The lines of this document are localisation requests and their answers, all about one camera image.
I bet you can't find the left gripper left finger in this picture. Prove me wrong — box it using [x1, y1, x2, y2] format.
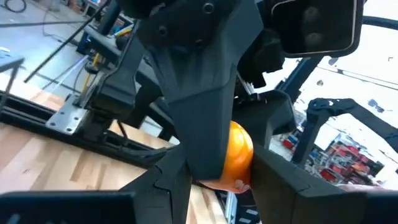
[0, 144, 193, 224]

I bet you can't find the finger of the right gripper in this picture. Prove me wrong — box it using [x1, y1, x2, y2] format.
[136, 0, 265, 182]
[234, 89, 297, 150]

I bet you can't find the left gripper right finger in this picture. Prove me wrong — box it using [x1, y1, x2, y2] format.
[250, 144, 398, 224]

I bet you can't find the small orange peach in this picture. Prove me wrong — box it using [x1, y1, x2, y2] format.
[198, 120, 255, 194]

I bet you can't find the shelf with red bins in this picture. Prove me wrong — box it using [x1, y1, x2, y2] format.
[279, 130, 386, 187]

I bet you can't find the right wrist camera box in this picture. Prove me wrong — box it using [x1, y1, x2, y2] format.
[271, 0, 365, 59]

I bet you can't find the black background frame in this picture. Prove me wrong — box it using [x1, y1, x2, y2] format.
[292, 97, 398, 166]

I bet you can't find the silver bracket plate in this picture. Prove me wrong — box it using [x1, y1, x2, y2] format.
[45, 95, 90, 136]

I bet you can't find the black aluminium table frame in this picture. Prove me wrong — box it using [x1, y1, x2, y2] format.
[0, 88, 175, 170]

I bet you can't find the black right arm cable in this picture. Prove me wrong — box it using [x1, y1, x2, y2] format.
[362, 15, 398, 32]

